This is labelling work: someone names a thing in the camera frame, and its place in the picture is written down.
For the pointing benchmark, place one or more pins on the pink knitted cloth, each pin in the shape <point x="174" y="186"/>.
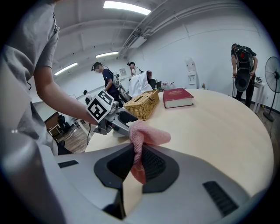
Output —
<point x="148" y="134"/>

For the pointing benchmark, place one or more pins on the black standing fan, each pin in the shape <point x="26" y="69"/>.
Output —
<point x="272" y="74"/>

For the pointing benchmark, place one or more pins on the ceiling light panel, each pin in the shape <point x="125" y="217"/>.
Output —
<point x="65" y="68"/>
<point x="127" y="7"/>
<point x="107" y="54"/>

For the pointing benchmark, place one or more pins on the white garment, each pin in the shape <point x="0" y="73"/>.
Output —
<point x="138" y="85"/>

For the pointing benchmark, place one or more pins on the person's left forearm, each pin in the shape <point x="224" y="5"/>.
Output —
<point x="65" y="102"/>

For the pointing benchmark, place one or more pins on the wicker tissue box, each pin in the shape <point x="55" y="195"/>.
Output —
<point x="142" y="105"/>

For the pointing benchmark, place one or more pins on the ceiling air conditioner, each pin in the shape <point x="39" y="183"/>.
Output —
<point x="135" y="41"/>

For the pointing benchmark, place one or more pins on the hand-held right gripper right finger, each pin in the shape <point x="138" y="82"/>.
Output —
<point x="192" y="175"/>

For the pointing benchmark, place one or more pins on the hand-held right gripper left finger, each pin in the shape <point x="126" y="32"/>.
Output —
<point x="83" y="175"/>

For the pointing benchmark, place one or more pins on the person's grey t-shirt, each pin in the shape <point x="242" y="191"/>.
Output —
<point x="22" y="54"/>

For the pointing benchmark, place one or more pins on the white water dispenser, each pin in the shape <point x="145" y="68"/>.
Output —
<point x="190" y="70"/>

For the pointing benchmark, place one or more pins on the red hardcover book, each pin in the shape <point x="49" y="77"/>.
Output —
<point x="177" y="95"/>

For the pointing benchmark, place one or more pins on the white side table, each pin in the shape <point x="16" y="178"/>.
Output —
<point x="259" y="92"/>

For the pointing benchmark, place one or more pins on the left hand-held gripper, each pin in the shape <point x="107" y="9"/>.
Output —
<point x="98" y="107"/>

